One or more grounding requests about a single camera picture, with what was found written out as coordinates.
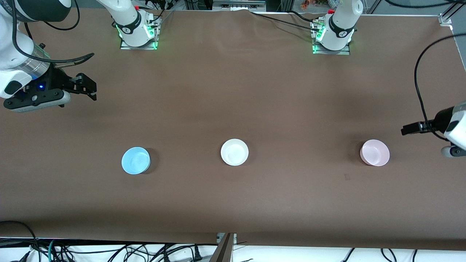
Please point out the brown table cover sheet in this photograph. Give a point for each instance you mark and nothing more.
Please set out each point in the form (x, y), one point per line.
(233, 91)

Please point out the grey metal device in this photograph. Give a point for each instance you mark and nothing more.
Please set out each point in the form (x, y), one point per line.
(238, 4)

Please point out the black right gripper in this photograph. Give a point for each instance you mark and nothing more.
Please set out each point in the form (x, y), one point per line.
(55, 80)

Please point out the blue plastic bowl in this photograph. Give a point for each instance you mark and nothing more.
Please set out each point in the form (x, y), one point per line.
(135, 161)

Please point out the aluminium frame profile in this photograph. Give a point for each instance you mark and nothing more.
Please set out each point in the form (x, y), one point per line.
(224, 249)

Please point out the pink plastic bowl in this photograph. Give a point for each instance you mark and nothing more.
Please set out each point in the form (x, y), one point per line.
(375, 153)

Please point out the white plastic bowl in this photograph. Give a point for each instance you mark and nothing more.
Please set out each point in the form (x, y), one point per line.
(235, 152)

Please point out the aluminium corner bracket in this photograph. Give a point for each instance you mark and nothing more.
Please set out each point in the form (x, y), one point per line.
(445, 20)

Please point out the diagonal aluminium frame bar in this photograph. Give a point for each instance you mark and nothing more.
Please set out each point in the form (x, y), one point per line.
(455, 7)

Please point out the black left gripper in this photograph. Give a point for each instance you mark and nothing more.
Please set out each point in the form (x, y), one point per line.
(439, 122)

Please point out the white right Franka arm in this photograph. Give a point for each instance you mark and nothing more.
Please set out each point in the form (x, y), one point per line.
(127, 14)

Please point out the black power plug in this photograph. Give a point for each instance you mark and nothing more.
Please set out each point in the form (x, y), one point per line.
(197, 253)

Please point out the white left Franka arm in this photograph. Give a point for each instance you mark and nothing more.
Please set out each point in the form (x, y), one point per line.
(342, 22)

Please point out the orange floral item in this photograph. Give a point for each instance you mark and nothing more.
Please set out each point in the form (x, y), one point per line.
(309, 3)

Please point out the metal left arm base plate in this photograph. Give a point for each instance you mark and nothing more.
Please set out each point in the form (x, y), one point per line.
(347, 51)

